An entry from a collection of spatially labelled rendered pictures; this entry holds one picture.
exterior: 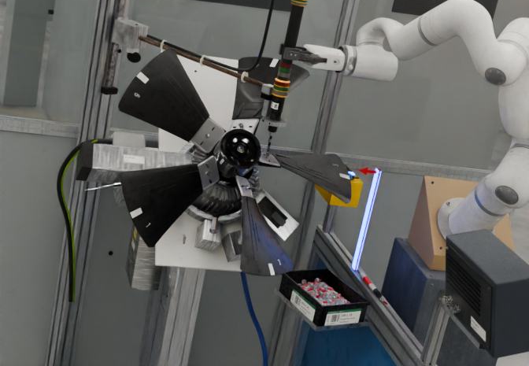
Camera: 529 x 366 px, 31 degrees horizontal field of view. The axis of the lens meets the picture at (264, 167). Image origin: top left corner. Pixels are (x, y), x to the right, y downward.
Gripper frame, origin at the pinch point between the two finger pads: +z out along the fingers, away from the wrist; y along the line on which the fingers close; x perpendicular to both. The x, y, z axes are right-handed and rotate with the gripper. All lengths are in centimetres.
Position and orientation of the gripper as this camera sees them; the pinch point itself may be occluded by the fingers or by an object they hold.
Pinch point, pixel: (288, 51)
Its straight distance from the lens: 266.0
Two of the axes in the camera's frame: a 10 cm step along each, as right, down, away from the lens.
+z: -9.5, -1.0, -3.1
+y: -2.5, -3.4, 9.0
